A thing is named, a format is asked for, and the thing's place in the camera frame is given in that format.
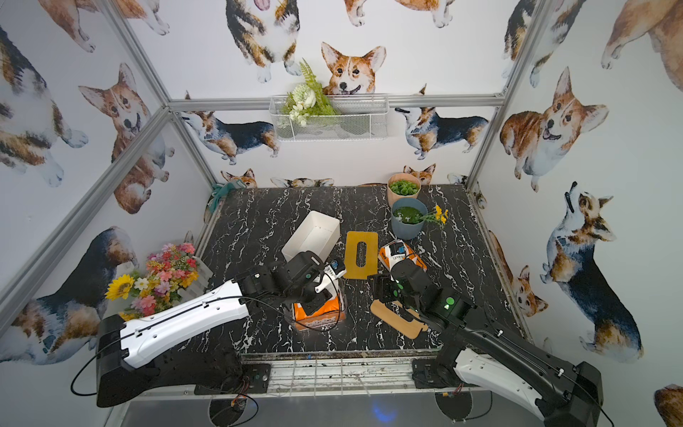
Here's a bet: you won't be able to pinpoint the light wooden slotted lid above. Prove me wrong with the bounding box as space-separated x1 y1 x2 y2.
370 300 430 340

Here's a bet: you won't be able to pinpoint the orange tissue pack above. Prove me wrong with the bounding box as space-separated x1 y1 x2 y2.
378 239 428 272
292 290 343 331

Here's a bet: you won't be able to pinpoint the clear plastic tissue box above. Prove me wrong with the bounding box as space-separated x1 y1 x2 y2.
285 282 348 333

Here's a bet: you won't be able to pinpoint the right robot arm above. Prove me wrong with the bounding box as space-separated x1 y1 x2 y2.
368 260 604 426

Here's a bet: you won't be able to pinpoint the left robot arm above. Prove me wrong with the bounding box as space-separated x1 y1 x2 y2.
95 251 346 407

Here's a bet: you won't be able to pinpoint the white rectangular tissue box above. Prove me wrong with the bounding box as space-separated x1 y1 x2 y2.
282 211 341 262

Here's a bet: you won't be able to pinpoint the yellow wooden slotted lid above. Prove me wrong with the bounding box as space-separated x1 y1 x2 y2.
344 231 379 280

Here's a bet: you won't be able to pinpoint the blue-grey plant pot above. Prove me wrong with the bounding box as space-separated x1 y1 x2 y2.
391 197 428 240

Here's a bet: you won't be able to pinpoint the yellow artificial flower sprig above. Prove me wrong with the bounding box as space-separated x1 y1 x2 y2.
422 206 449 227

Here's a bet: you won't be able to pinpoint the pink plant pot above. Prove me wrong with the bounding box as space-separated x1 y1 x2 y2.
387 174 422 206

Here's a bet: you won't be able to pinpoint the green cloth at corner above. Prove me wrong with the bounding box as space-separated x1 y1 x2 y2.
206 181 245 215

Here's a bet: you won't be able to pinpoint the colourful flower bouquet planter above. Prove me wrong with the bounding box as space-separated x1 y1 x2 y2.
105 242 200 321

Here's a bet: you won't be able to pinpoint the white flowers with fern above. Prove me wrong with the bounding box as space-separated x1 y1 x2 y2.
280 60 339 126

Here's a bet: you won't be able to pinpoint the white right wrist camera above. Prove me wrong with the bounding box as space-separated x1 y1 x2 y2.
384 243 408 270

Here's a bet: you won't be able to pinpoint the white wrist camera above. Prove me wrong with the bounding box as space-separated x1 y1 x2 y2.
384 243 408 270
315 258 347 296

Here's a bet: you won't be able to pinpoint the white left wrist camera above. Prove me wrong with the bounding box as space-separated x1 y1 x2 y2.
315 258 347 296

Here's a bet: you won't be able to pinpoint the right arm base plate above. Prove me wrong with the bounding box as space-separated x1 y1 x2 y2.
411 359 457 390

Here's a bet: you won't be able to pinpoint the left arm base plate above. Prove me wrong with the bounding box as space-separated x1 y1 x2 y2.
194 363 272 396

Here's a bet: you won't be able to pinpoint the white wire wall basket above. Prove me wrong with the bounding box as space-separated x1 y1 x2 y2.
269 94 390 142

